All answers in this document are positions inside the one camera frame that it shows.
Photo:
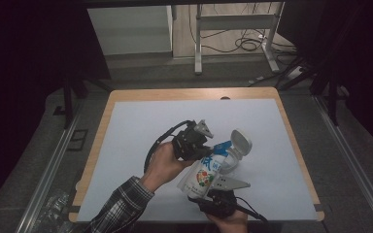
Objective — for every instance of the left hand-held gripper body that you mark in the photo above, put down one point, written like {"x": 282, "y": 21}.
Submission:
{"x": 189, "y": 144}

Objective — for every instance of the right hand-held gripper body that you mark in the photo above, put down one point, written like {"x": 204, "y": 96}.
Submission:
{"x": 221, "y": 204}

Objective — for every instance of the person's right hand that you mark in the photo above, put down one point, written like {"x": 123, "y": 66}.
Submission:
{"x": 230, "y": 223}

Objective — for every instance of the person's left hand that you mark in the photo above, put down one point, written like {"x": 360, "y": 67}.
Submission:
{"x": 163, "y": 165}

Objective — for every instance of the white power strip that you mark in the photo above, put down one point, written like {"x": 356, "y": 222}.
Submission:
{"x": 294, "y": 73}

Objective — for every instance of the black metal stand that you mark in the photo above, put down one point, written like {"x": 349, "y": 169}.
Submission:
{"x": 68, "y": 103}
{"x": 332, "y": 100}

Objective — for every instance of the grey cabinet panel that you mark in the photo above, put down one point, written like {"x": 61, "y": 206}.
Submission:
{"x": 129, "y": 30}

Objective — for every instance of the clear plastic bag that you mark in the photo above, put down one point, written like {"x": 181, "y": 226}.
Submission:
{"x": 53, "y": 212}

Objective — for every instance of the black floor frame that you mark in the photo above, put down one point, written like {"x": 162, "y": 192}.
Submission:
{"x": 77, "y": 139}

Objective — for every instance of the white metal desk frame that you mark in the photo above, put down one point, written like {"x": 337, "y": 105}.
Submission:
{"x": 236, "y": 22}

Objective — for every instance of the metal floor rail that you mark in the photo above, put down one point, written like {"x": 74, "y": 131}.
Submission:
{"x": 353, "y": 161}
{"x": 50, "y": 174}

